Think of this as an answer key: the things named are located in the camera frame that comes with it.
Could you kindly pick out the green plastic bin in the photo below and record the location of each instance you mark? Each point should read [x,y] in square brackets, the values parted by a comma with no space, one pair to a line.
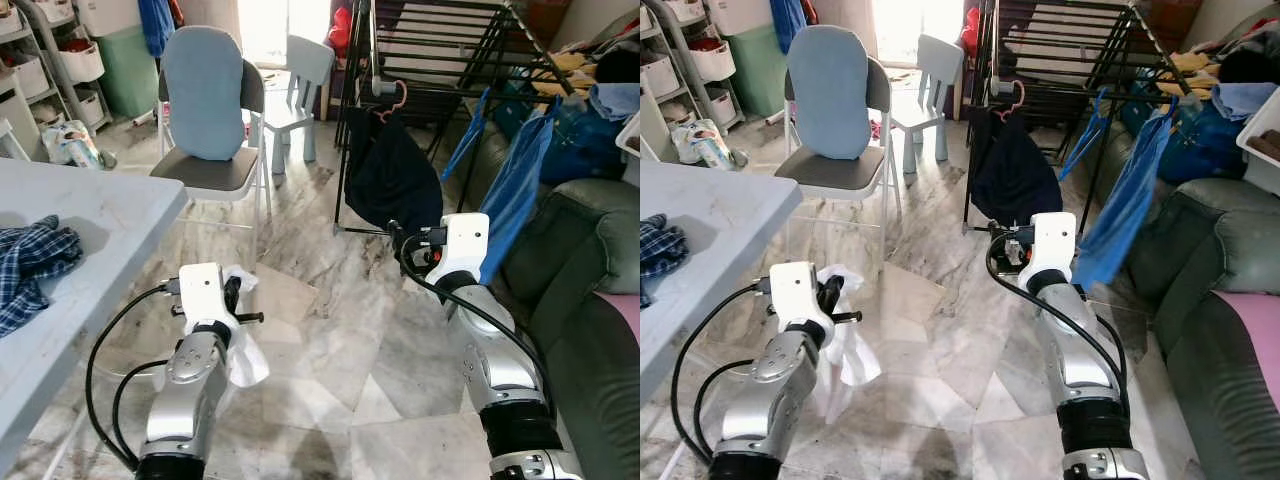
[125,70]
[755,70]

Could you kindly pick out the blue plaid shirt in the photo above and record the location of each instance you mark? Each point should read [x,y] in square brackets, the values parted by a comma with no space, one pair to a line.
[655,255]
[30,260]

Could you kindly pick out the pink sheet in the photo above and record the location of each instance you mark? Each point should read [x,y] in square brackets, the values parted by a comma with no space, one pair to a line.
[625,315]
[1250,335]

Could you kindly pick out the light blue chair cushion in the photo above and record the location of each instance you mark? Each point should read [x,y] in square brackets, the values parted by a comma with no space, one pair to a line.
[828,90]
[203,90]

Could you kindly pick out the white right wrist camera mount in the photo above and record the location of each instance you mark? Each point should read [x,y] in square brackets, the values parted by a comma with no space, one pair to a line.
[1050,240]
[462,240]

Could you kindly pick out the dark blue bag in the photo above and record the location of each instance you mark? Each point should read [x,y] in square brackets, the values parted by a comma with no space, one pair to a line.
[1205,140]
[585,140]

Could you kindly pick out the black metal drying rack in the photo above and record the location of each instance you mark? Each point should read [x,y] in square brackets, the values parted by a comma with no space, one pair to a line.
[1070,80]
[450,80]

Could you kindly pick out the pale grey folding table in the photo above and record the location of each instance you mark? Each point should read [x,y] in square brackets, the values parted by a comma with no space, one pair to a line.
[710,215]
[90,210]

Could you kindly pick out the dark blue hanging cloth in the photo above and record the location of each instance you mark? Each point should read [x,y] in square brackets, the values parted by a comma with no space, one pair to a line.
[788,25]
[155,25]

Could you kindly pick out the white garment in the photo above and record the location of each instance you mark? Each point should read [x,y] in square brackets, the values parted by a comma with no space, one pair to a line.
[855,365]
[250,365]

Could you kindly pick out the red cloth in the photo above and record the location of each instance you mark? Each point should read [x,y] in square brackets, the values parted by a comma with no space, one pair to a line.
[340,30]
[972,30]

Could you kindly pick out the grey folding chair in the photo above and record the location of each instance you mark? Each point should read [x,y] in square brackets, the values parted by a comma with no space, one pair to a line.
[205,172]
[835,172]

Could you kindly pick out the folded light blue jeans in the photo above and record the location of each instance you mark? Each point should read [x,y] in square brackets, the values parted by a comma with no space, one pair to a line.
[1245,100]
[615,100]

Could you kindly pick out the pale plastic child chair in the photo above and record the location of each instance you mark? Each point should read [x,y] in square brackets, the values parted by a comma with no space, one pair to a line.
[935,65]
[305,65]

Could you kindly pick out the dark green leather sofa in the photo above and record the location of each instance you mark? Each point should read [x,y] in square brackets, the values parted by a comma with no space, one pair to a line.
[1200,240]
[590,240]

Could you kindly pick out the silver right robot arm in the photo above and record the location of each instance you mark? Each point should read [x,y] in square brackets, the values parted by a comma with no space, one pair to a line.
[500,370]
[1085,370]

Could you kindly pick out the salmon orange plastic hanger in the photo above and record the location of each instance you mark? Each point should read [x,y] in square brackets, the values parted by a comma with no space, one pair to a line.
[403,98]
[1022,98]

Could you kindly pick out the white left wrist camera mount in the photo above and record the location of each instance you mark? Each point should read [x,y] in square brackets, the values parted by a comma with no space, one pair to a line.
[200,290]
[798,290]

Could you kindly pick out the printed plastic bag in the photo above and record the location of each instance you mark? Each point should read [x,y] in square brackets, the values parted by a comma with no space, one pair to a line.
[705,145]
[75,145]

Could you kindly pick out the black knit garment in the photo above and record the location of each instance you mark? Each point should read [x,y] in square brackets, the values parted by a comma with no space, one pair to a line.
[1015,170]
[390,170]

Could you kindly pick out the white storage shelf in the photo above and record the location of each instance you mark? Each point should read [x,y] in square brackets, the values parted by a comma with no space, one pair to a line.
[665,75]
[30,75]

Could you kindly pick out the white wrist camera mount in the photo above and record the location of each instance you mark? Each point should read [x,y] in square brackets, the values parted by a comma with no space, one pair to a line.
[1050,240]
[798,290]
[200,290]
[462,240]

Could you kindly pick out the yellow cloth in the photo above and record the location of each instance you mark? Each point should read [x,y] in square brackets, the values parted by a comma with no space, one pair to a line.
[570,65]
[1195,65]

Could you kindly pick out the blue garment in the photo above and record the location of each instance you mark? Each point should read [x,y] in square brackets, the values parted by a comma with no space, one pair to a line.
[1125,200]
[515,190]

